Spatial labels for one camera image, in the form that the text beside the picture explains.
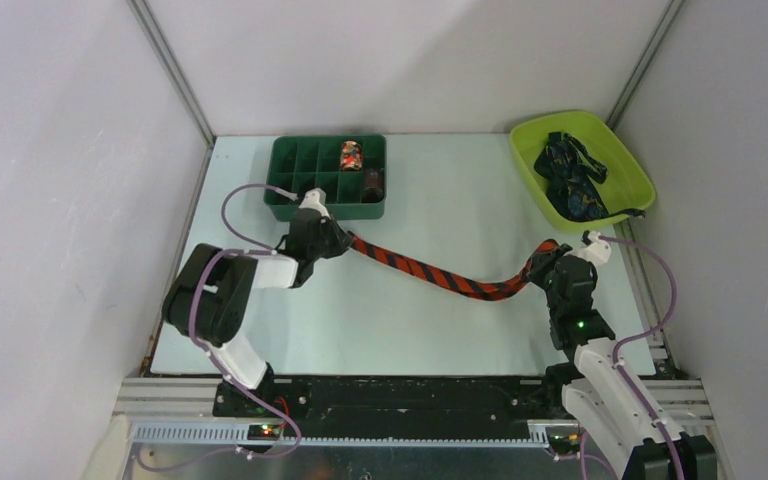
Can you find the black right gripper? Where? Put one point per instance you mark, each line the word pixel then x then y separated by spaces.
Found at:
pixel 548 261

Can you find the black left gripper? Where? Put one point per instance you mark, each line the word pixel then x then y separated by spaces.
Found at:
pixel 341 239

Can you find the orange navy striped tie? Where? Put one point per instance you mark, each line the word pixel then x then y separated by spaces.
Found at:
pixel 446 280

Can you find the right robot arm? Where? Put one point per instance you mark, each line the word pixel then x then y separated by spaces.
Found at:
pixel 637 437

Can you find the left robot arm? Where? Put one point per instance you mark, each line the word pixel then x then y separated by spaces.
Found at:
pixel 208 299

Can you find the green compartment organizer tray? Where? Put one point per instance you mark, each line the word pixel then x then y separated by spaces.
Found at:
pixel 300 163

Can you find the brown patterned rolled tie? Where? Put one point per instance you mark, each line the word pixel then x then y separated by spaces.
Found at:
pixel 373 190

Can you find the navy floral gold tie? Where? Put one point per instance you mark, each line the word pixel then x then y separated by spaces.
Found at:
pixel 572 174

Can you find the lime green plastic bin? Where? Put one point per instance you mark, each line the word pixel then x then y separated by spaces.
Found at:
pixel 627 189

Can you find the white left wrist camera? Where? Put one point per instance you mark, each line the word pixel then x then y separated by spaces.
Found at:
pixel 314 199

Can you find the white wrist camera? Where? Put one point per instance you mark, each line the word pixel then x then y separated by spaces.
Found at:
pixel 596 250
pixel 314 199

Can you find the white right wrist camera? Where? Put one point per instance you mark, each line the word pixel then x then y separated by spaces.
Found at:
pixel 596 250

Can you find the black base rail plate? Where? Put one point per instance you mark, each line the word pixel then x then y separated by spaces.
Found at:
pixel 414 407

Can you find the left corner aluminium post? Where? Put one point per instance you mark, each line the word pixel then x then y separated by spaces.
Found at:
pixel 158 41

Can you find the corner aluminium post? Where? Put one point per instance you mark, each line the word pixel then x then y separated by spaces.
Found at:
pixel 158 41
pixel 666 21

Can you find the right corner aluminium post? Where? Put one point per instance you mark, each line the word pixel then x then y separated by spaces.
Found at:
pixel 666 21

